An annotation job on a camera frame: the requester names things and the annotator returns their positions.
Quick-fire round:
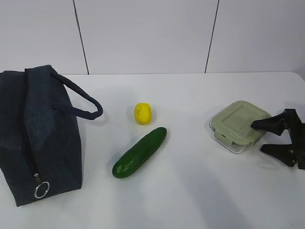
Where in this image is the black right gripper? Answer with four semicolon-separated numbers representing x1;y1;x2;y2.
251;109;305;170

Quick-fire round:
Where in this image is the green lid food container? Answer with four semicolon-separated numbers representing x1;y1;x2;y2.
209;101;271;154

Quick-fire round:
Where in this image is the green cucumber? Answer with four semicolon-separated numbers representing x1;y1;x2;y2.
112;127;167;179

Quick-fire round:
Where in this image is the navy blue lunch bag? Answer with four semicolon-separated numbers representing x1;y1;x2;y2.
0;65;103;207

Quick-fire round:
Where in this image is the yellow lemon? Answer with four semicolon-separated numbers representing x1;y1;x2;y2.
134;103;152;125

